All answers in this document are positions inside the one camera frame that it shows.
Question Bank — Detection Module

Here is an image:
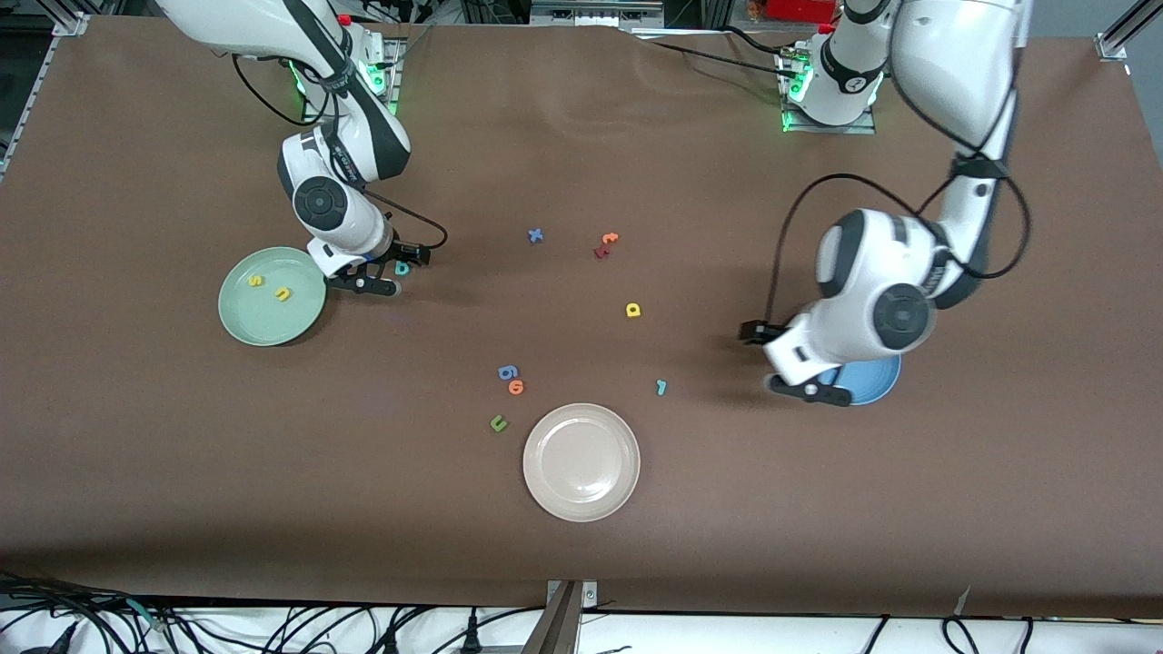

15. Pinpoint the blue plate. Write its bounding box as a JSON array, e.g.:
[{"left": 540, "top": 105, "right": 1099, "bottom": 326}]
[{"left": 818, "top": 352, "right": 902, "bottom": 406}]

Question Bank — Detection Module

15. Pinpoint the light green plate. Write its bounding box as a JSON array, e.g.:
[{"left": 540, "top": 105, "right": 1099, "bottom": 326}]
[{"left": 218, "top": 247, "right": 326, "bottom": 348}]

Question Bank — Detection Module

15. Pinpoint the beige plate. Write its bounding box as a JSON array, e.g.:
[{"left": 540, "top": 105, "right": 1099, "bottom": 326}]
[{"left": 522, "top": 403, "right": 641, "bottom": 523}]

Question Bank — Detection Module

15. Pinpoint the brown table cover sheet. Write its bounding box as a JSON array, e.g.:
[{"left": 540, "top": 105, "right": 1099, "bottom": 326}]
[{"left": 0, "top": 18, "right": 1163, "bottom": 620}]

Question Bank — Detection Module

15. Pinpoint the grey equipment box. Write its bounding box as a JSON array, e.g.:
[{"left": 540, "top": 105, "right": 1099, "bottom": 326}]
[{"left": 530, "top": 0, "right": 666, "bottom": 26}]

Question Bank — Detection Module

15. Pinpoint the red box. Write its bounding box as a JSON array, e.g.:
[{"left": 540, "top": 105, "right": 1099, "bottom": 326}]
[{"left": 763, "top": 0, "right": 837, "bottom": 24}]

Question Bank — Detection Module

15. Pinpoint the aluminium corner profile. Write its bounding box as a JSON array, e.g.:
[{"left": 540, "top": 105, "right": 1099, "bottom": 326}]
[{"left": 1095, "top": 0, "right": 1163, "bottom": 63}]

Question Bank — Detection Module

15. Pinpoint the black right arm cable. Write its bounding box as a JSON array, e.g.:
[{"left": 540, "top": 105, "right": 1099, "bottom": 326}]
[{"left": 232, "top": 53, "right": 449, "bottom": 251}]

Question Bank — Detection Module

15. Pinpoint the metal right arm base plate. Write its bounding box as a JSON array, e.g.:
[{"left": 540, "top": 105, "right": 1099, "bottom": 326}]
[{"left": 303, "top": 36, "right": 403, "bottom": 124}]

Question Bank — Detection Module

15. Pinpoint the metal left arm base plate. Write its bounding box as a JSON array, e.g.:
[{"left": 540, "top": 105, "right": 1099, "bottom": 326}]
[{"left": 780, "top": 45, "right": 878, "bottom": 135}]

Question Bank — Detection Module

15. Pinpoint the black base power cable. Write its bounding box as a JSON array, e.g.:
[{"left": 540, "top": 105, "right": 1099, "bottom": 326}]
[{"left": 636, "top": 25, "right": 796, "bottom": 75}]

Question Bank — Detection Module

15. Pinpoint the black looped cable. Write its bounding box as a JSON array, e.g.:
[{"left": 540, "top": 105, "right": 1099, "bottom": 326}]
[{"left": 940, "top": 616, "right": 982, "bottom": 654}]

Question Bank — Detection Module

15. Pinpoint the aluminium frame profile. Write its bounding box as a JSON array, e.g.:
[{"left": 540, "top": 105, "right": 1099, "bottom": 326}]
[{"left": 522, "top": 581, "right": 587, "bottom": 654}]

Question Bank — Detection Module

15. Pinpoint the black cable bundle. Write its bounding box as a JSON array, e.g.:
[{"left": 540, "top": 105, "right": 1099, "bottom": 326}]
[{"left": 0, "top": 568, "right": 183, "bottom": 654}]

